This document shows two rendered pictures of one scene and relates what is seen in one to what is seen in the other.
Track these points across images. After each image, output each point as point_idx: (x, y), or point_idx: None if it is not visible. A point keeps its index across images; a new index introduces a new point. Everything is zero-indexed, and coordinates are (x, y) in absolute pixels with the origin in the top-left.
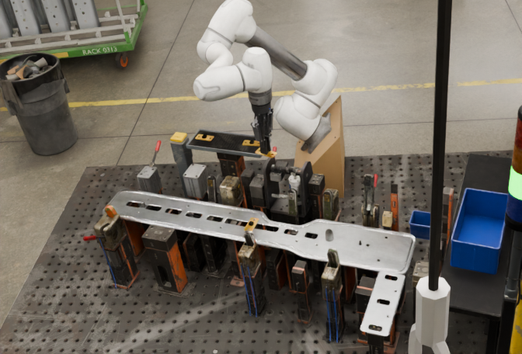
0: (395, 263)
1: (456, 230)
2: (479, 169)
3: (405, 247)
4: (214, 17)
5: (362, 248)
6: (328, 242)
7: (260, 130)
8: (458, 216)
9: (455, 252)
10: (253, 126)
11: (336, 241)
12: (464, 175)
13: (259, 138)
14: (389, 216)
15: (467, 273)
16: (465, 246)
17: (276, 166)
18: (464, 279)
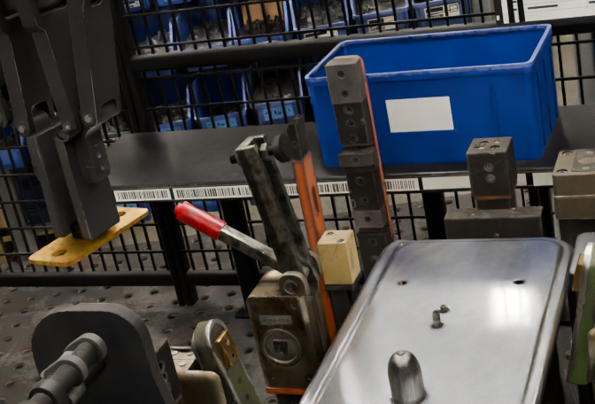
0: (527, 252)
1: (464, 89)
2: (139, 170)
3: (448, 247)
4: None
5: (463, 317)
6: (434, 395)
7: (70, 51)
8: (430, 69)
9: (537, 102)
10: None
11: (428, 376)
12: (157, 183)
13: (118, 81)
14: (350, 231)
15: (565, 139)
16: (538, 64)
17: (36, 400)
18: (587, 140)
